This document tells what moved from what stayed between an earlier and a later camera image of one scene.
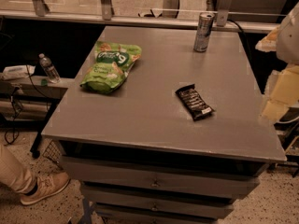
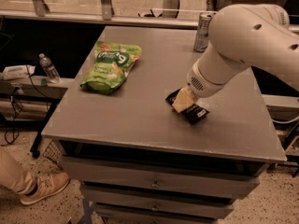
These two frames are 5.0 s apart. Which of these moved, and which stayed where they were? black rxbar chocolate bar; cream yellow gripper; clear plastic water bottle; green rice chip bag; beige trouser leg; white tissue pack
Moved: cream yellow gripper; black rxbar chocolate bar
Stayed: clear plastic water bottle; beige trouser leg; green rice chip bag; white tissue pack
